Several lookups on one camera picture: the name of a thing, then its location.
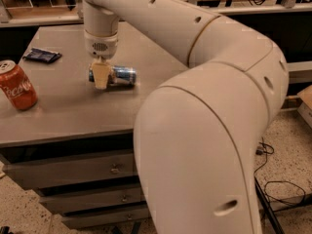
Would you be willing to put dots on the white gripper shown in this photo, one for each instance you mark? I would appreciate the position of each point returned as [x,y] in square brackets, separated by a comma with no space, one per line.
[101,47]

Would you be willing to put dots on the blue silver redbull can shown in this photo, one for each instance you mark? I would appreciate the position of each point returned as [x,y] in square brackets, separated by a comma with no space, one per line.
[119,75]

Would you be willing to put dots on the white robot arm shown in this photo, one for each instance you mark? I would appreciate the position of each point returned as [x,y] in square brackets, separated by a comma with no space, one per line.
[195,136]

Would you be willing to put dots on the red coca-cola can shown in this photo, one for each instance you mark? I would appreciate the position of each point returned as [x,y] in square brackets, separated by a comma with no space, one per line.
[16,85]

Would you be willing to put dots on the dark blue snack packet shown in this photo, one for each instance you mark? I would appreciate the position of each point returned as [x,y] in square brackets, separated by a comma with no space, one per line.
[40,55]

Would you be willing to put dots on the grey drawer cabinet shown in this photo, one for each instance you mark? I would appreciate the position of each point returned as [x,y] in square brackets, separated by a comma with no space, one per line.
[71,116]

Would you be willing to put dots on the grey metal railing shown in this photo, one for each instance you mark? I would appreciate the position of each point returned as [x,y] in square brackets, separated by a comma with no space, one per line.
[49,12]

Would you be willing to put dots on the top grey drawer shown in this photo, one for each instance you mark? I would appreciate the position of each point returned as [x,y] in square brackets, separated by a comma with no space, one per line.
[71,169]

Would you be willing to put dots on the grey drawer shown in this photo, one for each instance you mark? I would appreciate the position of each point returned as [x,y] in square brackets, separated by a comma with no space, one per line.
[71,169]
[106,217]
[92,199]

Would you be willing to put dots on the middle grey drawer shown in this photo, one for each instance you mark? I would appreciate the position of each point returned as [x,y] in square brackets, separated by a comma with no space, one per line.
[92,199]

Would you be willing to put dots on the bottom grey drawer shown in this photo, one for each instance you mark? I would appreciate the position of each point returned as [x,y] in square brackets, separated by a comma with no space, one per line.
[106,217]

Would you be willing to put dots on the black metal stand leg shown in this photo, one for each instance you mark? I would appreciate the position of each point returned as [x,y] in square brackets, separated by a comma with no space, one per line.
[268,210]

